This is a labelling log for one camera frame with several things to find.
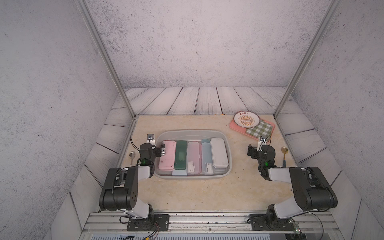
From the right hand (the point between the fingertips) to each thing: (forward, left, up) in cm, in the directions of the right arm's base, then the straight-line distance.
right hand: (260, 144), depth 93 cm
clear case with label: (-12, +33, -4) cm, 35 cm away
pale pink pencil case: (-10, +56, -4) cm, 57 cm away
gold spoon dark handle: (0, -18, -8) cm, 20 cm away
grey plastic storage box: (+10, +43, -4) cm, 44 cm away
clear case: (-8, +40, -3) cm, 41 cm away
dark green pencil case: (-6, +49, -3) cm, 49 cm away
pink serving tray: (+18, +5, -8) cm, 20 cm away
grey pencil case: (-5, +25, -3) cm, 25 cm away
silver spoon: (-5, +80, -5) cm, 80 cm away
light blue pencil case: (-16, +49, -7) cm, 52 cm away
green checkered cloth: (+19, -9, -8) cm, 23 cm away
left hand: (0, +64, +2) cm, 64 cm away
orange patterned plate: (+29, +1, -8) cm, 30 cm away
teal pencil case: (+6, +33, -5) cm, 34 cm away
